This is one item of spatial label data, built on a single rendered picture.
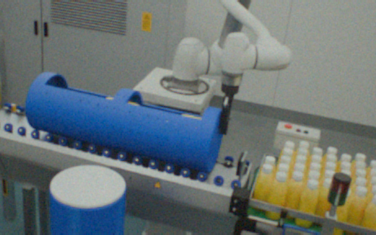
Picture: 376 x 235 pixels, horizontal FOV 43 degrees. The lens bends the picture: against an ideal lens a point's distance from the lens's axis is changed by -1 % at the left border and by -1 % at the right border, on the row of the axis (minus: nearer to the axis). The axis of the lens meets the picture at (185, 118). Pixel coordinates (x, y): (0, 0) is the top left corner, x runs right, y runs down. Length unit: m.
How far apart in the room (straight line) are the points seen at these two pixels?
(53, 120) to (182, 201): 0.68
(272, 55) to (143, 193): 0.84
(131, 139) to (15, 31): 2.42
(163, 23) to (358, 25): 1.96
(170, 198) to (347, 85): 3.12
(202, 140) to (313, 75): 3.06
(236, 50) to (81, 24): 2.23
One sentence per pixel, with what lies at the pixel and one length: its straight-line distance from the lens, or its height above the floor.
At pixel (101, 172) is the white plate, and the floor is 1.04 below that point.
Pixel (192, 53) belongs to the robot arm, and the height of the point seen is 1.27.
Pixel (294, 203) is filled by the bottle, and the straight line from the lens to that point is 2.00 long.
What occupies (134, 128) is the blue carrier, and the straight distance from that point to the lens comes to 2.05.
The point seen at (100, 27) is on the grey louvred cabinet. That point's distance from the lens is 3.89.
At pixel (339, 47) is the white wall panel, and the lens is 4.84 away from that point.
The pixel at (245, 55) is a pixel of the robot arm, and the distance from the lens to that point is 1.93.
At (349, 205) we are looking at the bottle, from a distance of 1.96.
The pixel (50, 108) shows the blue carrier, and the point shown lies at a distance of 2.22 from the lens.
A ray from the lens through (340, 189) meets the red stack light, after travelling 1.68.
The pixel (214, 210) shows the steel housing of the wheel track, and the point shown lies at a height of 0.83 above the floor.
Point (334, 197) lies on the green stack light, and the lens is 1.70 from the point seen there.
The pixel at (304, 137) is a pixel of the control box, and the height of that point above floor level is 1.09.
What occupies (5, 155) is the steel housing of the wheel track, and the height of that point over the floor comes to 0.82.
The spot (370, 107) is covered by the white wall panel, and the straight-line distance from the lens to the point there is 5.04.
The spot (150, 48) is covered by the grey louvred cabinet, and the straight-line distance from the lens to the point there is 3.77.
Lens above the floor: 2.06
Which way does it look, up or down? 25 degrees down
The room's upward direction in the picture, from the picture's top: 6 degrees clockwise
